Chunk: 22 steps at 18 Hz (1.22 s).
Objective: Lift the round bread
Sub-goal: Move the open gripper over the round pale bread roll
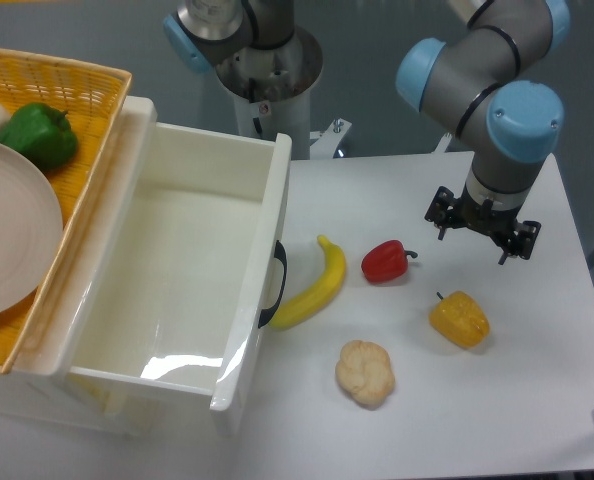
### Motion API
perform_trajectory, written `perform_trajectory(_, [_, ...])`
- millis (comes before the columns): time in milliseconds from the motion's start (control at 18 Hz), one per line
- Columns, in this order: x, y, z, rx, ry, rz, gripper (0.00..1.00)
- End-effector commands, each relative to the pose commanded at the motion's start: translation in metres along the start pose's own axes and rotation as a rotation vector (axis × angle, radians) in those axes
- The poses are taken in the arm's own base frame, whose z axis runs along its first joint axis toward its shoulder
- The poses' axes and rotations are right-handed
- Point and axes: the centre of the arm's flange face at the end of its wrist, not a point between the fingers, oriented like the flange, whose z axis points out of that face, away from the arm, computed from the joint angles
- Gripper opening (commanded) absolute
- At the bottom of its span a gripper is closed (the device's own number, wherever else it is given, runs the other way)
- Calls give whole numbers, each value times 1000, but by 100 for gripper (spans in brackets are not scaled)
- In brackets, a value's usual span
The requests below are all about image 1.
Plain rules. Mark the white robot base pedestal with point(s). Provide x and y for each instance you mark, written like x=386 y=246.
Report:
x=271 y=94

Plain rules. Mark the white open drawer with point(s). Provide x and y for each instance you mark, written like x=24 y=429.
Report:
x=190 y=273

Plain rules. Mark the red bell pepper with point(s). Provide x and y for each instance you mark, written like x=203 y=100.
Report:
x=386 y=262

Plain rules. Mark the black drawer handle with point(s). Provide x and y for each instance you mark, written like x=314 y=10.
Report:
x=277 y=285

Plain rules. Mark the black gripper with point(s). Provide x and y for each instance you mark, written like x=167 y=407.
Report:
x=514 y=238

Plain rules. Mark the yellow bell pepper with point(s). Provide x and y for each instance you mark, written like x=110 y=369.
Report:
x=460 y=319

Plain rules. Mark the round braided bread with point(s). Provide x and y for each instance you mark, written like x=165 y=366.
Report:
x=364 y=371

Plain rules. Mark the yellow banana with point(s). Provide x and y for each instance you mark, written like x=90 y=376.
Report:
x=319 y=294

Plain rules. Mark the pink round plate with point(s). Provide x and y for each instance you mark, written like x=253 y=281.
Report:
x=30 y=227

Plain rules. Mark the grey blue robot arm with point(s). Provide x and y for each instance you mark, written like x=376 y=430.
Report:
x=473 y=89

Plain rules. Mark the green bell pepper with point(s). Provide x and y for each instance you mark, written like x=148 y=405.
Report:
x=42 y=134

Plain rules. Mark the white drawer cabinet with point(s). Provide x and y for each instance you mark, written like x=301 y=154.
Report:
x=41 y=384

